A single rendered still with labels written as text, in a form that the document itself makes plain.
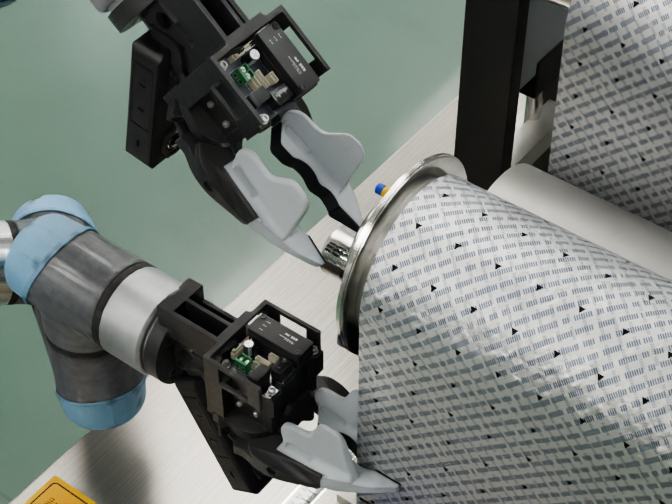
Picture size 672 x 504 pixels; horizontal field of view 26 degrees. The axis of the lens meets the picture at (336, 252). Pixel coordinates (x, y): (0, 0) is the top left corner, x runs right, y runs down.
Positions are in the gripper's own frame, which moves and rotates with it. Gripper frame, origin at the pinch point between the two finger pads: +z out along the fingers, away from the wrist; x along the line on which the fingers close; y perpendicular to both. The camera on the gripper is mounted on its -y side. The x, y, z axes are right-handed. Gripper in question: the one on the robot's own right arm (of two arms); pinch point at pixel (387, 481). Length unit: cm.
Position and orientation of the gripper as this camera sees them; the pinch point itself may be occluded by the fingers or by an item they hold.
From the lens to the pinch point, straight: 105.2
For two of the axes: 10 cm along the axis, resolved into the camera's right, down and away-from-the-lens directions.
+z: 8.0, 4.3, -4.3
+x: 6.0, -5.7, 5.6
